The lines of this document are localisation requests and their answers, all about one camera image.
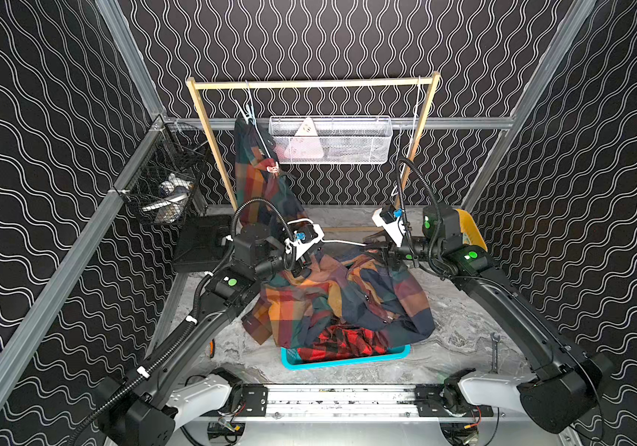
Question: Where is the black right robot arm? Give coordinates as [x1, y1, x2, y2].
[374, 157, 614, 434]

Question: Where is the black box on floor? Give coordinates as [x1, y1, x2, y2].
[173, 215, 232, 273]

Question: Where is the white wire hanger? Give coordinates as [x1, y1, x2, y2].
[391, 77, 422, 199]

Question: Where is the black wire wall basket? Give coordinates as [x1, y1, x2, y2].
[119, 124, 212, 228]

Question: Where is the multicolour plaid shirt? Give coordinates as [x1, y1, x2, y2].
[242, 249, 435, 354]
[234, 139, 306, 220]

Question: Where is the green clothespin left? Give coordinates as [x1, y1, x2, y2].
[239, 103, 257, 126]

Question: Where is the wooden clothes rack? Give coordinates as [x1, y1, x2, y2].
[186, 71, 442, 211]

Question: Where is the pink triangular item in basket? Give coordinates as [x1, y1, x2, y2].
[283, 117, 325, 164]

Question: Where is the steel wrench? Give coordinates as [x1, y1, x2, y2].
[490, 332, 502, 374]

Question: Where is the red black plaid shirt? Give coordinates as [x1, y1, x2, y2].
[297, 325, 390, 362]

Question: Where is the white wire mesh basket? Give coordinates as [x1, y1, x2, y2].
[268, 115, 394, 165]

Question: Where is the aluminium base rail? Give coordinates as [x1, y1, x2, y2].
[183, 382, 570, 422]

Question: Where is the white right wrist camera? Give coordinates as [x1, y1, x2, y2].
[372, 204, 406, 247]

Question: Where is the pink clothespin on shirt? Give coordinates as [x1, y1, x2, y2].
[264, 159, 281, 177]

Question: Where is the teal plastic basket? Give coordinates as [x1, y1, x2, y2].
[280, 344, 412, 372]

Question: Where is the yellow plastic tray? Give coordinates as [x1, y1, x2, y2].
[455, 208, 489, 251]

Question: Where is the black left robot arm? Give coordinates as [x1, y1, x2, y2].
[67, 197, 305, 445]

